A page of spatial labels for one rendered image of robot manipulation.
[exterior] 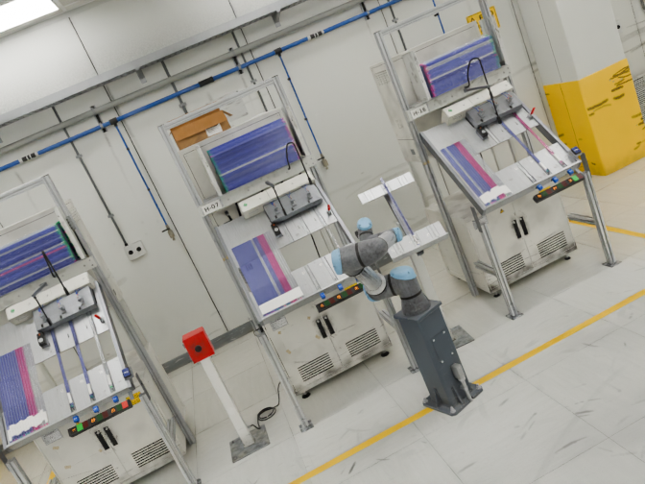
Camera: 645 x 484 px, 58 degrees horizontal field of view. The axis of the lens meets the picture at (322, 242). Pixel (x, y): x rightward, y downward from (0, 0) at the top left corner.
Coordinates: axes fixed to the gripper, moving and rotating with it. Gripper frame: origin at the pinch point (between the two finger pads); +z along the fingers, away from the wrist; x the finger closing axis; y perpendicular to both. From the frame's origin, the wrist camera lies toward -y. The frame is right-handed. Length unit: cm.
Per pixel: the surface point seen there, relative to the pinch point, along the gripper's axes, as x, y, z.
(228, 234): -64, -55, 6
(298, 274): -38.4, -9.6, 5.8
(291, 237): -32.0, -34.1, 5.8
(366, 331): -13, 19, 61
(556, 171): 128, 5, 6
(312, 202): -10.9, -46.7, -0.2
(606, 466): 27, 150, -37
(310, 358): -52, 18, 61
